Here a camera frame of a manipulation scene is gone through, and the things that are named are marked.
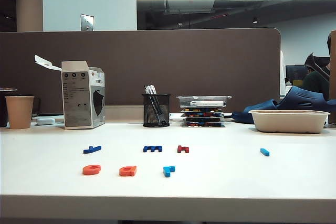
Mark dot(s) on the light blue letter r magnet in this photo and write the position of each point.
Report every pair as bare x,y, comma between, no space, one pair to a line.
166,171

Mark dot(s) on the orange letter a magnet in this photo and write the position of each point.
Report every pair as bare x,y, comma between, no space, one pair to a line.
131,172

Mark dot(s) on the orange letter c magnet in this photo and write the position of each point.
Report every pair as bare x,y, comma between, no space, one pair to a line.
87,171

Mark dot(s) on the teal letter magnet tray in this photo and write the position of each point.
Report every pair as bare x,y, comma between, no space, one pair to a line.
199,109
202,114
202,119

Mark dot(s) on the stack of clear letter boxes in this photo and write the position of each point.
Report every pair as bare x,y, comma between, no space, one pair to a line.
202,124

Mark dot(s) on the red letter h magnet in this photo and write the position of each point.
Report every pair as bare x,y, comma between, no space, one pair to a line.
179,149

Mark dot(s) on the dark blue letter m magnet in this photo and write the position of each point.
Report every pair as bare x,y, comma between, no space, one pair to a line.
151,148

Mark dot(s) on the dark blue letter y magnet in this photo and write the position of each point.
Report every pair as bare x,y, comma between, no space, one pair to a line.
92,150

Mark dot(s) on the light blue letter l magnet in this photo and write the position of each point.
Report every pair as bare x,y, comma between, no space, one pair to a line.
265,151

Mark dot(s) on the black mesh pen holder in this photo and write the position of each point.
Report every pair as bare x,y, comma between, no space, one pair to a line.
164,103

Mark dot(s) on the clear plastic case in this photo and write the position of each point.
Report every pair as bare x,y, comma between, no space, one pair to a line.
183,99

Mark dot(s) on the white capped marker pen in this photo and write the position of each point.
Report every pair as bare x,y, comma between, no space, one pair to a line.
146,89
153,89

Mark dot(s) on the brown desk partition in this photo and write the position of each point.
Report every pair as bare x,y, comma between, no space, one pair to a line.
183,64

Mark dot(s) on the white marker inside case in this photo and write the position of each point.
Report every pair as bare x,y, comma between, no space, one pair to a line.
207,103

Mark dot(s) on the white face mask box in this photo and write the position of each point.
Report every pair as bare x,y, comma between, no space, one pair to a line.
78,98

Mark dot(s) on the dark blue rubber slipper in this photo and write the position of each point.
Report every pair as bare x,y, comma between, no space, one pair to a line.
260,104
302,98

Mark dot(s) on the small white bottle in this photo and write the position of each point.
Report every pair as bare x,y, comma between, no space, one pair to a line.
288,87

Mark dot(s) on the beige pulp food container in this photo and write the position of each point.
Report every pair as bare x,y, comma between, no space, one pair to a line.
288,123

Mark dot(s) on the small white plastic device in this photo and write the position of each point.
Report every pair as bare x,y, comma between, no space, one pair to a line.
46,121

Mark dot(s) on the black computer monitor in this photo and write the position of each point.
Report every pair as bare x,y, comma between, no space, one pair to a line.
295,73

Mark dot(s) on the person in green sweater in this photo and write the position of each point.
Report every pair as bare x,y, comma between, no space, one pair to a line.
315,82

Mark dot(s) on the brown paper cup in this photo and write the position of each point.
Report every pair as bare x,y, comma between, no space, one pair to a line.
19,112

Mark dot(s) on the dark grey chair headrest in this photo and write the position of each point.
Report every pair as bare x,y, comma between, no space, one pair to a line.
316,62

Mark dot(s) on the brown wooden panel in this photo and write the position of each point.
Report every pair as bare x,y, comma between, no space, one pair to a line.
333,77

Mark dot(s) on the metal wall switch plate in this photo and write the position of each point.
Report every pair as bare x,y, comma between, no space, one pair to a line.
87,22

